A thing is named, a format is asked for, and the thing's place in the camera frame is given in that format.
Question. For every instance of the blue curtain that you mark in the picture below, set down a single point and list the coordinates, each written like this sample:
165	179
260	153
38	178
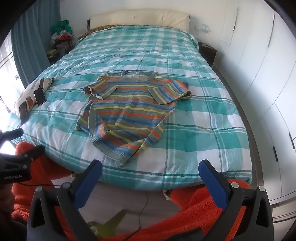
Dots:
30	46

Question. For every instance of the green plastic object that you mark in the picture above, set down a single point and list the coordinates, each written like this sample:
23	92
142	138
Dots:
113	220

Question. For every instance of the window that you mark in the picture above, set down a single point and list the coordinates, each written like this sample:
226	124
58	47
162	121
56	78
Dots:
8	69

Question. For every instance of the printed pillow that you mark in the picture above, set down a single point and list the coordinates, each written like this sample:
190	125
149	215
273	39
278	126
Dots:
31	90

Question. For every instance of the dark nightstand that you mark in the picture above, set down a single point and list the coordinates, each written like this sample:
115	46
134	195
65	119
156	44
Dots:
208	52

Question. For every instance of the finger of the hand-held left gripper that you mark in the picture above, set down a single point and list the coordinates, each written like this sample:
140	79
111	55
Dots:
33	151
12	134

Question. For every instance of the cream padded headboard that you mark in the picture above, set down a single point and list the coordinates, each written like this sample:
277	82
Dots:
138	19

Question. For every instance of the green cloth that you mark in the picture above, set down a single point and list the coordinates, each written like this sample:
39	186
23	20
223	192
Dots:
62	26

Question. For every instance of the orange fleece blanket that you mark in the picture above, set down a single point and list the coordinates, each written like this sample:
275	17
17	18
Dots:
189	204

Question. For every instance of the teal plaid bed blanket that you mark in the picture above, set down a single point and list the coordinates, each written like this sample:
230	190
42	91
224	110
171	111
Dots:
196	129

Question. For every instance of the white wall socket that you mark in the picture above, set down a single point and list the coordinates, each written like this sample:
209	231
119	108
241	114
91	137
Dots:
202	27

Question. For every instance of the yellow patterned sheet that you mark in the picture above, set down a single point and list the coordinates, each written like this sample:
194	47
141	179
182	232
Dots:
97	30

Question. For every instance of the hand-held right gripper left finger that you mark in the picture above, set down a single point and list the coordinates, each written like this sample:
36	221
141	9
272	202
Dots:
89	183

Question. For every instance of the striped knit sweater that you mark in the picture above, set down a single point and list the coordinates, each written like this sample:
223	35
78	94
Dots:
129	111

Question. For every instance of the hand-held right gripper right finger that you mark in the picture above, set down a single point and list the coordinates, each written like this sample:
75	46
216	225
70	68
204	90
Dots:
212	183

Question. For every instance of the dark smartphone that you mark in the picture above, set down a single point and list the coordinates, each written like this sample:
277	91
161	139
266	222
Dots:
23	112

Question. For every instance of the pile of colourful clothes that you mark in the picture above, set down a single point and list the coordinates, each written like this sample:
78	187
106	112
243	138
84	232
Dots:
61	41

